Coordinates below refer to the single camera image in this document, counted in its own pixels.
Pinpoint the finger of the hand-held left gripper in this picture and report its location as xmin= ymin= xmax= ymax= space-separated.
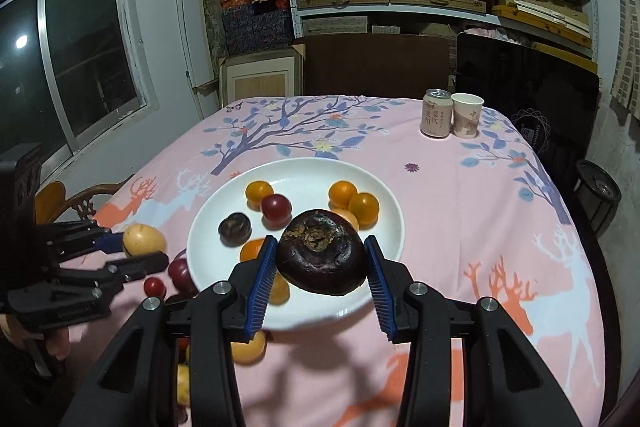
xmin=60 ymin=251 xmax=169 ymax=285
xmin=37 ymin=221 xmax=126 ymax=260

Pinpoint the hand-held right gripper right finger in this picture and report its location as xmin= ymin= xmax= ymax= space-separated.
xmin=363 ymin=234 xmax=583 ymax=427

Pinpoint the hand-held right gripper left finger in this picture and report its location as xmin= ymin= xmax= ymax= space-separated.
xmin=70 ymin=234 xmax=281 ymax=427

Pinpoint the yellow potato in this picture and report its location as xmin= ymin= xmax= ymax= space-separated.
xmin=122 ymin=223 xmax=167 ymax=258

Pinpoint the dark brown water chestnut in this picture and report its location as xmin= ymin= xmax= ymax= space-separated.
xmin=276 ymin=209 xmax=366 ymax=295
xmin=218 ymin=213 xmax=252 ymax=248

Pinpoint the dark red plum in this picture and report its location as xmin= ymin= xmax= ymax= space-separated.
xmin=260 ymin=193 xmax=292 ymax=228
xmin=167 ymin=258 xmax=198 ymax=295

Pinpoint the pale orange fruit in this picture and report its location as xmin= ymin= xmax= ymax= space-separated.
xmin=330 ymin=207 xmax=360 ymax=232

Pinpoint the small orange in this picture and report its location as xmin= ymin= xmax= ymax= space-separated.
xmin=348 ymin=192 xmax=380 ymax=228

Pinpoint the yellow tomato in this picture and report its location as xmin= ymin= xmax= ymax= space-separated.
xmin=245 ymin=180 xmax=273 ymax=210

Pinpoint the white round plate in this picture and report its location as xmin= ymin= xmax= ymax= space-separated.
xmin=186 ymin=158 xmax=406 ymax=333

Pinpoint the person's left hand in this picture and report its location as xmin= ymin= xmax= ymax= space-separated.
xmin=0 ymin=316 xmax=72 ymax=360

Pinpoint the large orange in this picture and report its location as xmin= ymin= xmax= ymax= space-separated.
xmin=231 ymin=329 xmax=267 ymax=364

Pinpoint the wooden armchair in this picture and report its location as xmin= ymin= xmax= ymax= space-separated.
xmin=34 ymin=174 xmax=136 ymax=228

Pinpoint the striped yellow pepino melon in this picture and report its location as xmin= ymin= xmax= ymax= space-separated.
xmin=176 ymin=364 xmax=192 ymax=408

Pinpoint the pink printed tablecloth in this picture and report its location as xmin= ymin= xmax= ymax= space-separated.
xmin=65 ymin=94 xmax=608 ymax=427

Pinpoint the pink drink can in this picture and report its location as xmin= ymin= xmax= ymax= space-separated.
xmin=420 ymin=89 xmax=453 ymax=138

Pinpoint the paper cup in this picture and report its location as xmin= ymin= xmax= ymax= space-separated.
xmin=451 ymin=93 xmax=485 ymax=140

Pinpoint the white framed window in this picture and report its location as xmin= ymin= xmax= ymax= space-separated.
xmin=0 ymin=0 xmax=161 ymax=168

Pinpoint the white leaning strip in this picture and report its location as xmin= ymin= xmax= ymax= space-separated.
xmin=175 ymin=0 xmax=207 ymax=118

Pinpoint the brown wooden board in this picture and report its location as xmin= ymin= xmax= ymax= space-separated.
xmin=302 ymin=33 xmax=452 ymax=98

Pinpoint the black bin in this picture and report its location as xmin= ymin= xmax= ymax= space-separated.
xmin=575 ymin=159 xmax=622 ymax=235

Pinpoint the black chair back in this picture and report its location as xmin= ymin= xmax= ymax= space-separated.
xmin=455 ymin=32 xmax=601 ymax=170

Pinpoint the grey marbled board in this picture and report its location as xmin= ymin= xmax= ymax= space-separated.
xmin=200 ymin=0 xmax=229 ymax=58

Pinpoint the blue patterned box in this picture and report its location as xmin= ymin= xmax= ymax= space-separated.
xmin=221 ymin=4 xmax=294 ymax=56

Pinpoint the wooden picture frame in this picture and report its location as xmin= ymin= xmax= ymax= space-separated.
xmin=219 ymin=44 xmax=306 ymax=108

